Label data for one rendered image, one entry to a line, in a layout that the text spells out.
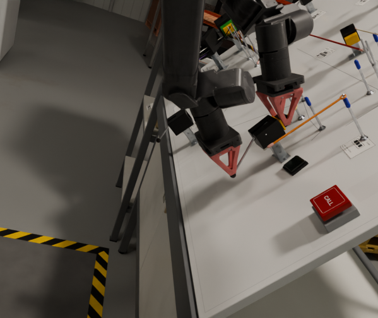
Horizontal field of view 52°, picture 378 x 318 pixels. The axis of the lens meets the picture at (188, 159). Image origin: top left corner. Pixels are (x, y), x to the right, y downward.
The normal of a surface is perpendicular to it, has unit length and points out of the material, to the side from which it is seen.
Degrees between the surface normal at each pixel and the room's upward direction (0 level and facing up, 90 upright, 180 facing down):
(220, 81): 61
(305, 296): 0
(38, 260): 0
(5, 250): 0
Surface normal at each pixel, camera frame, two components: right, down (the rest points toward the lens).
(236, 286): -0.55, -0.71
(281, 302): 0.33, -0.85
